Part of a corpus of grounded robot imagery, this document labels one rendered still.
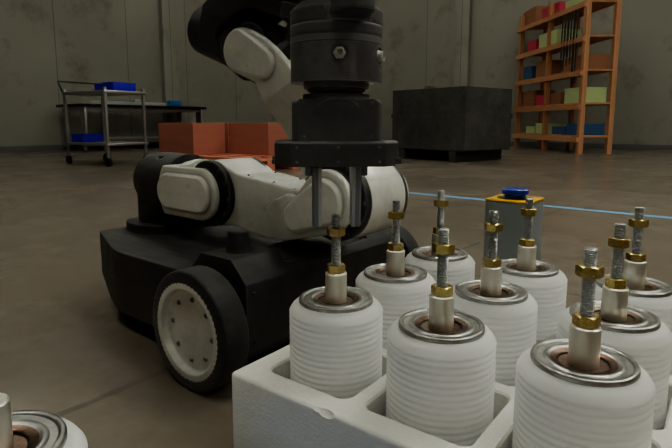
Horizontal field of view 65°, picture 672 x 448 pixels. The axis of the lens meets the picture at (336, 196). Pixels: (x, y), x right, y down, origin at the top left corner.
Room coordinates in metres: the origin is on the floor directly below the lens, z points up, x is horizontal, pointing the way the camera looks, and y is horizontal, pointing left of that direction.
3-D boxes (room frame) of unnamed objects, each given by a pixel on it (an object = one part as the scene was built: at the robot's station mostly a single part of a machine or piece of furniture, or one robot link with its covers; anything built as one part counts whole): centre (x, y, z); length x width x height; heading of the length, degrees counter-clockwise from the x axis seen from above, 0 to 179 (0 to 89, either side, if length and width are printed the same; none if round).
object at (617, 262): (0.47, -0.26, 0.30); 0.01 x 0.01 x 0.08
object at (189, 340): (0.82, 0.22, 0.10); 0.20 x 0.05 x 0.20; 51
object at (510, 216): (0.82, -0.28, 0.16); 0.07 x 0.07 x 0.31; 53
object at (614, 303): (0.47, -0.26, 0.26); 0.02 x 0.02 x 0.03
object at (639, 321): (0.47, -0.26, 0.25); 0.08 x 0.08 x 0.01
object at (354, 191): (0.52, -0.02, 0.36); 0.03 x 0.02 x 0.06; 4
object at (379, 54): (0.52, 0.00, 0.45); 0.13 x 0.10 x 0.12; 94
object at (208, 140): (5.01, 1.03, 0.21); 1.17 x 0.80 x 0.43; 51
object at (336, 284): (0.52, 0.00, 0.26); 0.02 x 0.02 x 0.03
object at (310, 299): (0.52, 0.00, 0.25); 0.08 x 0.08 x 0.01
